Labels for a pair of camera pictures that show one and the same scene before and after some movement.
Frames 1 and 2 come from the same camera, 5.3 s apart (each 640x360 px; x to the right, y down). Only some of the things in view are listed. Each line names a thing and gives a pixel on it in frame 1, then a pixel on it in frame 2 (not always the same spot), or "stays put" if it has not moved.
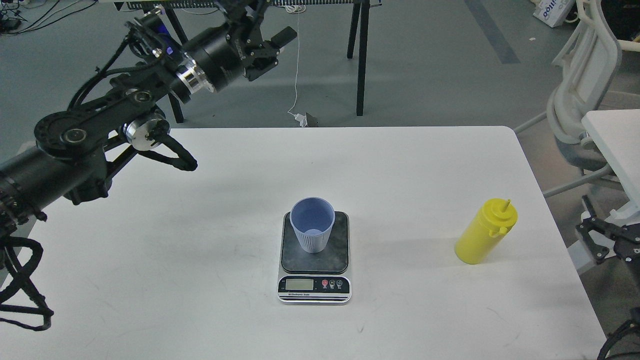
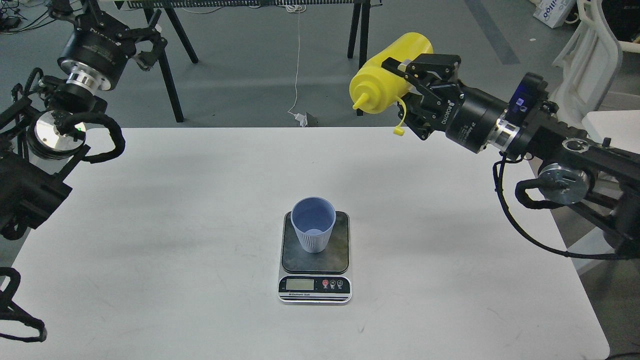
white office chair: x=591 y=59 stays put
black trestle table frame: x=358 y=9 stays put
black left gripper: x=219 y=54 -> x=97 y=49
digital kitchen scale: x=322 y=278 stays put
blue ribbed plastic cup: x=312 y=218 stays put
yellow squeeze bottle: x=488 y=227 -> x=374 y=86
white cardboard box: x=553 y=12 stays put
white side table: x=616 y=136 stays put
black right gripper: x=626 y=238 -> x=468 y=115
